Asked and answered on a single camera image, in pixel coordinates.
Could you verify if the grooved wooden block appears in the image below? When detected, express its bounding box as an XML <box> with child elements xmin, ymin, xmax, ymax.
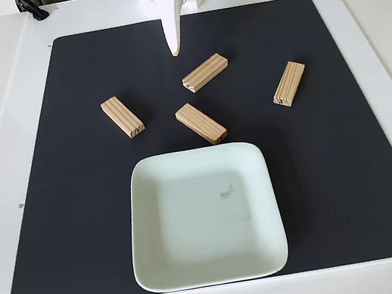
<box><xmin>179</xmin><ymin>51</ymin><xmax>232</xmax><ymax>95</ymax></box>
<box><xmin>267</xmin><ymin>59</ymin><xmax>311</xmax><ymax>110</ymax></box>
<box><xmin>98</xmin><ymin>92</ymin><xmax>147</xmax><ymax>143</ymax></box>
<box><xmin>174</xmin><ymin>98</ymin><xmax>230</xmax><ymax>151</ymax></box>

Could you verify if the pale green square plate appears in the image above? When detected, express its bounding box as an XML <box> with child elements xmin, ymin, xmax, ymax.
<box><xmin>117</xmin><ymin>137</ymin><xmax>294</xmax><ymax>294</ymax></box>

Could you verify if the black table clamp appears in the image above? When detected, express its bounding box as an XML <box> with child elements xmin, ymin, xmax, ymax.
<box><xmin>14</xmin><ymin>0</ymin><xmax>51</xmax><ymax>25</ymax></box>

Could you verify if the black table mat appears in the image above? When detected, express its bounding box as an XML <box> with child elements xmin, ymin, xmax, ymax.
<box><xmin>0</xmin><ymin>0</ymin><xmax>392</xmax><ymax>294</ymax></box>

